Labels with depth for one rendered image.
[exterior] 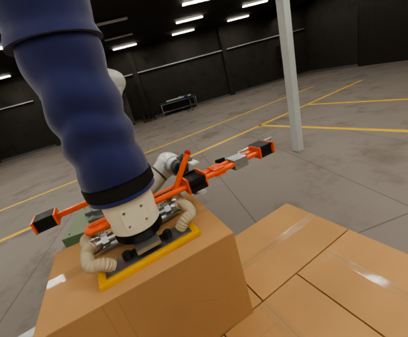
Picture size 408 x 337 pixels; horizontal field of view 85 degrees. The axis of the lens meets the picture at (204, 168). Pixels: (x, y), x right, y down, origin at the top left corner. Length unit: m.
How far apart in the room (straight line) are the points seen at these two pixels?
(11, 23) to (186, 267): 0.75
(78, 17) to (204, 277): 0.80
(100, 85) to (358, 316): 1.11
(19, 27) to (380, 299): 1.34
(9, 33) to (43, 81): 0.11
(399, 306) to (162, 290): 0.82
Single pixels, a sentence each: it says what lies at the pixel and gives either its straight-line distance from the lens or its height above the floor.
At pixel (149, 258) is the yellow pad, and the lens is 0.77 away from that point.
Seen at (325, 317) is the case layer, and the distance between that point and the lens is 1.06.
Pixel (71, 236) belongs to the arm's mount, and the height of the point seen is 0.81.
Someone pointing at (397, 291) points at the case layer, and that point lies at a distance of 1.17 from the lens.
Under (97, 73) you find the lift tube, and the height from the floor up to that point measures 1.51.
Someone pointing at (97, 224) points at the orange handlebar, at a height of 1.08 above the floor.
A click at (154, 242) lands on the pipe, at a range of 0.77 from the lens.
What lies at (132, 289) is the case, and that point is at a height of 0.94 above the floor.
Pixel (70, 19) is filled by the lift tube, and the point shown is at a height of 1.62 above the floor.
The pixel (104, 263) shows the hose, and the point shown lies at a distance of 0.77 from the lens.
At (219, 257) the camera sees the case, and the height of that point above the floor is 0.88.
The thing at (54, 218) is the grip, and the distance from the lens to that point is 1.06.
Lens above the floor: 1.42
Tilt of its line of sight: 21 degrees down
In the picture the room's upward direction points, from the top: 16 degrees counter-clockwise
